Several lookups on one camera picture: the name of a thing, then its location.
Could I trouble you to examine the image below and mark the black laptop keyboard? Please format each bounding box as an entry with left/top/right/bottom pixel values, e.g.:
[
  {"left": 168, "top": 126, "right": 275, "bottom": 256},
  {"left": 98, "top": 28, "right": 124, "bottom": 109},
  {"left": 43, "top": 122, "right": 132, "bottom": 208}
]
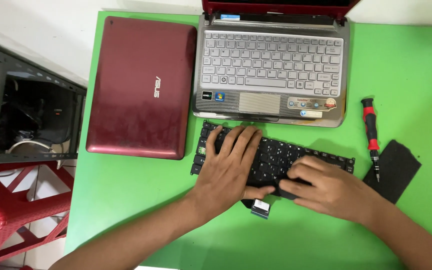
[{"left": 190, "top": 120, "right": 355, "bottom": 200}]

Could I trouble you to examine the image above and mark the green table mat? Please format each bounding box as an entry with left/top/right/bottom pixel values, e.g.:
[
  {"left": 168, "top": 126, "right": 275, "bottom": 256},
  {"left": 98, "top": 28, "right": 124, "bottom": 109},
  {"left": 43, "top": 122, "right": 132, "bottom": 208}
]
[{"left": 64, "top": 10, "right": 432, "bottom": 270}]

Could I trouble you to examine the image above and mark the black foam pad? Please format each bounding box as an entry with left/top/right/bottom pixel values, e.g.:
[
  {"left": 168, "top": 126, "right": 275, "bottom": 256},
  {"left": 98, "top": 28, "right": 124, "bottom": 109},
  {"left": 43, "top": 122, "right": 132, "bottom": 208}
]
[{"left": 362, "top": 139, "right": 422, "bottom": 205}]

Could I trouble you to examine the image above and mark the red black screwdriver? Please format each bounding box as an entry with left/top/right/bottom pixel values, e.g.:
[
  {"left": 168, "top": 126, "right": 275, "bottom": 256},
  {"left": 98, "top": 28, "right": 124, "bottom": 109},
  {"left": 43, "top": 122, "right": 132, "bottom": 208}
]
[{"left": 361, "top": 98, "right": 381, "bottom": 183}]

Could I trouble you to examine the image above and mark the person's left hand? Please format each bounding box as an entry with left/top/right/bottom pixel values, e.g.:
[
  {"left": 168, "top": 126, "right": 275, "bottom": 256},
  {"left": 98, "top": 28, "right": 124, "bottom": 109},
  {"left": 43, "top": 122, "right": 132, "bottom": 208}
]
[{"left": 191, "top": 125, "right": 277, "bottom": 222}]

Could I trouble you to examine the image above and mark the grey metal shelf rack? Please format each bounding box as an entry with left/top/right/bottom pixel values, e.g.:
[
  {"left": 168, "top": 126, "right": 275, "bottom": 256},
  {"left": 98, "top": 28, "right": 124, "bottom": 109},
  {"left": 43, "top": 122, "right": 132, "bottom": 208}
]
[{"left": 0, "top": 22, "right": 88, "bottom": 165}]

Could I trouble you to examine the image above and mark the keyboard ribbon cable connector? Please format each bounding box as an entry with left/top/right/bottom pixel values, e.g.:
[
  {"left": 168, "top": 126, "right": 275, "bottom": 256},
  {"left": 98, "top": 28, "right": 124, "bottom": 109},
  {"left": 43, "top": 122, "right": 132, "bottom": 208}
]
[{"left": 241, "top": 198, "right": 271, "bottom": 220}]

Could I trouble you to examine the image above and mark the red plastic stool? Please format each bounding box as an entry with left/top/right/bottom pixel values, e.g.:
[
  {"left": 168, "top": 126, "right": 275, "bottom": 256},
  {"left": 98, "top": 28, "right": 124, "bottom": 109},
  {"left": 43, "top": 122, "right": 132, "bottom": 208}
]
[{"left": 0, "top": 161, "right": 75, "bottom": 270}]

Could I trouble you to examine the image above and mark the open silver red laptop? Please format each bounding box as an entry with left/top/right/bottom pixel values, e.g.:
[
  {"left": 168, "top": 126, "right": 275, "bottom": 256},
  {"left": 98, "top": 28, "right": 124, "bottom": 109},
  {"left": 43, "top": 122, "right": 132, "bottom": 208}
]
[{"left": 191, "top": 0, "right": 362, "bottom": 128}]

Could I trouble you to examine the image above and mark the person's right hand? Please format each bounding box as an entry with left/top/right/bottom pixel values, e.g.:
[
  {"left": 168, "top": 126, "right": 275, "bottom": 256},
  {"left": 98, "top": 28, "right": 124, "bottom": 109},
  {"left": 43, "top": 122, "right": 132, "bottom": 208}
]
[{"left": 278, "top": 155, "right": 383, "bottom": 225}]

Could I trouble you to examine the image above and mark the closed dark red laptop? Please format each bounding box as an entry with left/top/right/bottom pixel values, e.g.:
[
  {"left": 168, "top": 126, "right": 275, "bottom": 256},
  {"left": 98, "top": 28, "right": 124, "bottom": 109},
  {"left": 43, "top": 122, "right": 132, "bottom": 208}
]
[{"left": 85, "top": 16, "right": 198, "bottom": 161}]

